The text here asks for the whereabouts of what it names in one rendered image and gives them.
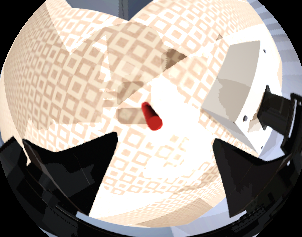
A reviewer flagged red peg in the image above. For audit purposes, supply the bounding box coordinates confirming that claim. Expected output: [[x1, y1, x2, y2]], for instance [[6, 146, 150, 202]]
[[142, 102, 163, 130]]

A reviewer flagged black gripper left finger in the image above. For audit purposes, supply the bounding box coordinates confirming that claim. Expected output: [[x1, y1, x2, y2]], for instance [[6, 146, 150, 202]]
[[21, 131, 118, 216]]

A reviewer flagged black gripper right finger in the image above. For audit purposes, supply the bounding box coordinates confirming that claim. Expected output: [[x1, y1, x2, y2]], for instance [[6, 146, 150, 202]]
[[212, 138, 292, 218]]

